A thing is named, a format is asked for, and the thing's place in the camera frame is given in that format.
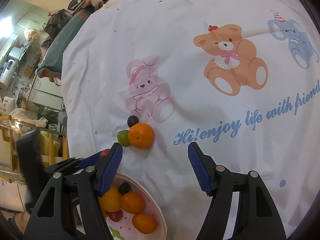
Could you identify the teal padded sofa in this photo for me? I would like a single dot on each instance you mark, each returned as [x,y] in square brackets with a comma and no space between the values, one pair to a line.
[60,47]

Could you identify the white wall appliance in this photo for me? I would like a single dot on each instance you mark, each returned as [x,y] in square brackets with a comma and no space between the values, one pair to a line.
[7,75]

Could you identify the white animal print bedsheet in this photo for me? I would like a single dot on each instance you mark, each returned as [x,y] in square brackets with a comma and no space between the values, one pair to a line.
[200,92]

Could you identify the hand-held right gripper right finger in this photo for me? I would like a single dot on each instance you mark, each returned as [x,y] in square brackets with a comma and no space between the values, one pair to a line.
[200,172]

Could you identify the pink strawberry pattern bowl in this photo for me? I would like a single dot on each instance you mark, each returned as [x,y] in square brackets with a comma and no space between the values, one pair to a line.
[151,205]

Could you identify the yellow wooden rack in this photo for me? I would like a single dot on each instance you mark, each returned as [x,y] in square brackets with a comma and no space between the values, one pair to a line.
[64,145]

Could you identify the metal pot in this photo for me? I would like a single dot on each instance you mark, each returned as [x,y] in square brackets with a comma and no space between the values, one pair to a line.
[23,96]

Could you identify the green round fruit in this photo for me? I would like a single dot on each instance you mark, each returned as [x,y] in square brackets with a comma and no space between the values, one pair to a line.
[123,138]

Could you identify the white kitchen cabinets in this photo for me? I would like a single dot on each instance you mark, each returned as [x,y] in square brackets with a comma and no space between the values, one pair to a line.
[47,92]

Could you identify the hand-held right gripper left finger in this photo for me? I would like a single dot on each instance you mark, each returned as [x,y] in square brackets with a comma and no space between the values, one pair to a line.
[111,170]

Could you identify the red cherry tomato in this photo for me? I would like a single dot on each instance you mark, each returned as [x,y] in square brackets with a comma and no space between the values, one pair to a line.
[105,152]
[115,216]

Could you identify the dark camouflage clothes pile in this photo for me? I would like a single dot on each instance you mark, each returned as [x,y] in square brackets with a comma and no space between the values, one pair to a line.
[57,23]

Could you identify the large orange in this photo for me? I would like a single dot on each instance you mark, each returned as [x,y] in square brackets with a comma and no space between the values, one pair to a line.
[112,200]

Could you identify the person's foot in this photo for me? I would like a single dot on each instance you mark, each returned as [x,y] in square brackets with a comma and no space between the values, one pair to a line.
[20,220]

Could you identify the small mandarin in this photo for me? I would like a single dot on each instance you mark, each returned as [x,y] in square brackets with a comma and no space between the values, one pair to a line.
[144,223]
[132,203]
[140,135]

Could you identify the dark purple grape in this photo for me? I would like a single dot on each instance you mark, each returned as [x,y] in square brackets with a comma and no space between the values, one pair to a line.
[124,188]
[132,120]

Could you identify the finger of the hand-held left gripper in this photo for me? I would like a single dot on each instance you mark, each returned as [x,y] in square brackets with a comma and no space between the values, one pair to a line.
[87,159]

